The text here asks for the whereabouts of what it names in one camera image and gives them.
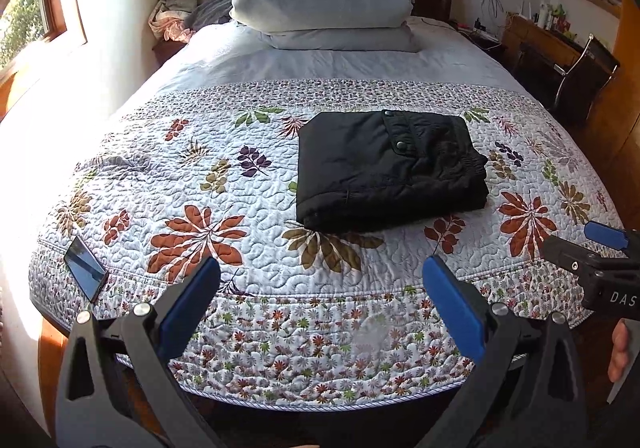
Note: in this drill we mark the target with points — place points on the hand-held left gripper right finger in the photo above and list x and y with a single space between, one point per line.
457 308

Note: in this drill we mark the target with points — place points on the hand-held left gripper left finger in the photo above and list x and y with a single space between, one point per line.
192 303

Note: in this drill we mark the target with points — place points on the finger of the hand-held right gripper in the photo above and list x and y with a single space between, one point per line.
567 253
607 234

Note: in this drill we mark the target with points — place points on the black pants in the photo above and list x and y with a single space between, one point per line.
385 172

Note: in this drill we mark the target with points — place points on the person's right hand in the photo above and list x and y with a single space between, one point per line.
620 350

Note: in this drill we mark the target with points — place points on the black smartphone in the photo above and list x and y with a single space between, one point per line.
86 270

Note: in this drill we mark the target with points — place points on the floral quilted bedspread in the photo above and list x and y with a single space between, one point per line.
225 167

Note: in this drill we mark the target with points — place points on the black office chair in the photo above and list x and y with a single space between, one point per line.
585 77

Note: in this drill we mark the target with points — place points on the wooden desk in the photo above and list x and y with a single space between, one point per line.
530 42

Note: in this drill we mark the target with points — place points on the dark bedside table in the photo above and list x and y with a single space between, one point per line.
480 47

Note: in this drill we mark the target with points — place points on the white bottle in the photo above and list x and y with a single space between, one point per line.
543 16

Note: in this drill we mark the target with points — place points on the white power strip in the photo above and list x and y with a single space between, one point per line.
485 33

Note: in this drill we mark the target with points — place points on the wooden nightstand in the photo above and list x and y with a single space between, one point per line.
167 52

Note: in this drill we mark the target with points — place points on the flat grey pillow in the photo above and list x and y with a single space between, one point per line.
350 40

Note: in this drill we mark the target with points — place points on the dark striped cloth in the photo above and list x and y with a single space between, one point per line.
212 12

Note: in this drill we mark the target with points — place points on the pile of crumpled clothes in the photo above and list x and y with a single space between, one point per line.
172 10

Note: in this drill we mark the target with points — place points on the wooden framed window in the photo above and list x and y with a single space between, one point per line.
25 12

